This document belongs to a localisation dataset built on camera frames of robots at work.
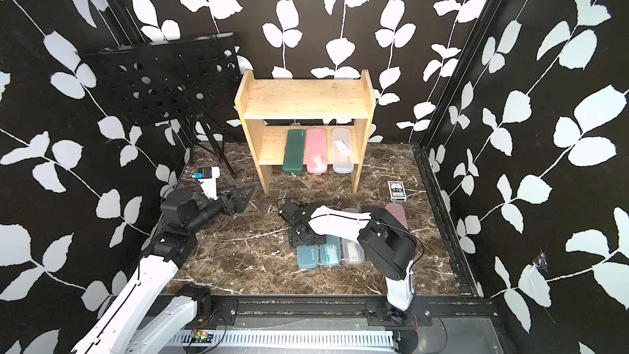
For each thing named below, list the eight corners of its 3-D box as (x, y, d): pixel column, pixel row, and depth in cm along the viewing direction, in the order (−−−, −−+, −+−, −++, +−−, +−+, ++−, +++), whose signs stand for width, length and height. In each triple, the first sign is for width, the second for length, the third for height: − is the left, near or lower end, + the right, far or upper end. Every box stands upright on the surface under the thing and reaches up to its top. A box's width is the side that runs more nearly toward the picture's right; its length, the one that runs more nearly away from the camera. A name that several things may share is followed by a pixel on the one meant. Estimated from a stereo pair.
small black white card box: (390, 201, 103) (392, 198, 101) (387, 183, 109) (388, 180, 107) (405, 202, 103) (407, 199, 101) (401, 183, 109) (402, 180, 107)
